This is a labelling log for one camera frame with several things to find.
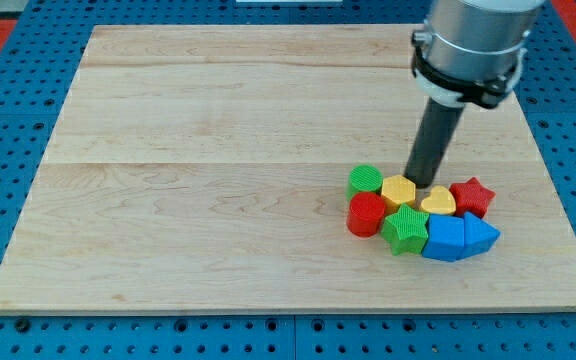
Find light wooden board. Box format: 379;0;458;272
0;25;576;316

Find yellow hexagon block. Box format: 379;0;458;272
381;175;416;215

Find yellow heart block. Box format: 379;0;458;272
419;185;456;216

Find green star block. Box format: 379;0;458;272
380;204;429;256

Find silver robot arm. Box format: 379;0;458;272
411;0;544;109

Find red star block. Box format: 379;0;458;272
449;177;496;218

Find blue cube block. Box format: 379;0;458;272
422;214;465;262

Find blue triangle block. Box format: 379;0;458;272
461;212;501;259

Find green cylinder block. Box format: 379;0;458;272
346;164;383;200

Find red cylinder block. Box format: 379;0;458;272
346;192;386;237

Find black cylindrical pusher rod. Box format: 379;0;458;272
404;98;464;188

